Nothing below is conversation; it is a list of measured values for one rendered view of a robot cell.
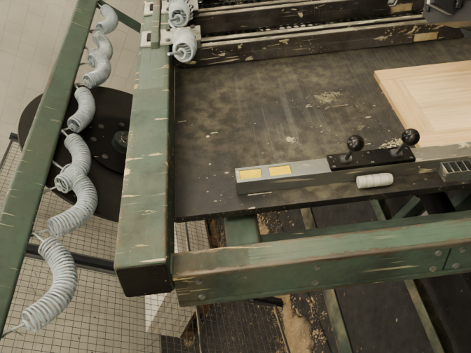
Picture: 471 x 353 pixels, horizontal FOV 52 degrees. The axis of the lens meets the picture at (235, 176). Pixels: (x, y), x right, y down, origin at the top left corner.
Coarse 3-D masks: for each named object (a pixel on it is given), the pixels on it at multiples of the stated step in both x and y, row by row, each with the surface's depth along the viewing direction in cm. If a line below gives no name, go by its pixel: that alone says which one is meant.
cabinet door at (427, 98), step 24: (384, 72) 145; (408, 72) 144; (432, 72) 143; (456, 72) 142; (408, 96) 135; (432, 96) 135; (456, 96) 134; (408, 120) 127; (432, 120) 127; (456, 120) 126; (432, 144) 119
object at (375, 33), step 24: (336, 24) 159; (360, 24) 158; (384, 24) 156; (408, 24) 155; (216, 48) 155; (240, 48) 155; (264, 48) 156; (288, 48) 157; (312, 48) 158; (336, 48) 159; (360, 48) 160
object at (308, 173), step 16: (448, 144) 116; (464, 144) 115; (304, 160) 115; (320, 160) 114; (416, 160) 112; (432, 160) 112; (448, 160) 113; (272, 176) 111; (288, 176) 111; (304, 176) 112; (320, 176) 112; (336, 176) 113; (352, 176) 113; (240, 192) 113; (256, 192) 114
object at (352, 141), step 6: (348, 138) 102; (354, 138) 101; (360, 138) 101; (348, 144) 102; (354, 144) 101; (360, 144) 101; (348, 150) 107; (354, 150) 102; (360, 150) 102; (342, 156) 112; (348, 156) 109; (342, 162) 112
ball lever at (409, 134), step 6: (408, 132) 102; (414, 132) 101; (402, 138) 103; (408, 138) 101; (414, 138) 101; (402, 144) 107; (408, 144) 102; (414, 144) 102; (390, 150) 113; (396, 150) 111; (396, 156) 112
